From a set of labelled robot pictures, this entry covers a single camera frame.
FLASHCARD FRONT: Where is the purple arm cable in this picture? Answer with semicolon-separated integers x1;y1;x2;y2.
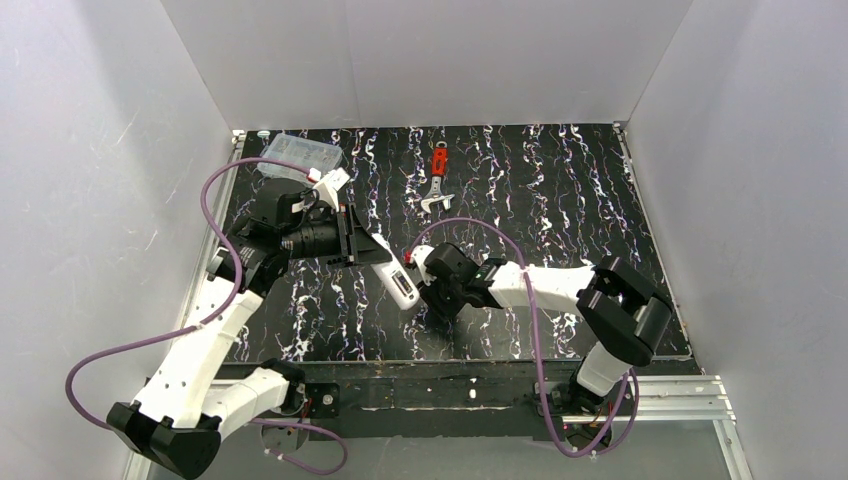
64;157;349;476
407;217;641;460

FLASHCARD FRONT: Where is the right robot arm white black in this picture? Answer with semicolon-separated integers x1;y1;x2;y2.
405;243;674;401

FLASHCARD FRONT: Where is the aluminium table frame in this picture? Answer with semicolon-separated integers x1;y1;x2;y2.
122;129;753;480

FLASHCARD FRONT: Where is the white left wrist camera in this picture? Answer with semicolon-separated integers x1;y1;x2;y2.
307;168;350;212

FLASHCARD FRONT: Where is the white air conditioner remote control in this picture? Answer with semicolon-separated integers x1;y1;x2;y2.
371;233;420;311

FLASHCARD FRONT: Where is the black front mounting rail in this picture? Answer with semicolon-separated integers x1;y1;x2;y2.
241;358;697;442

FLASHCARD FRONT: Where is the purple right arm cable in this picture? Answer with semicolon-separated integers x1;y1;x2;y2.
407;217;641;460

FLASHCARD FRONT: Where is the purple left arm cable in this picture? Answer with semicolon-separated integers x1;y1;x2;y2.
64;157;349;476

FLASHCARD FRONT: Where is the red handled adjustable wrench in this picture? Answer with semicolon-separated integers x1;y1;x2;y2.
420;140;454;214

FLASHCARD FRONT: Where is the clear plastic screw box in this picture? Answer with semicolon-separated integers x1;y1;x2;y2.
257;130;342;175

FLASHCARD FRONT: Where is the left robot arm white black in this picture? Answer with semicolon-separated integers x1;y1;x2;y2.
107;169;419;479

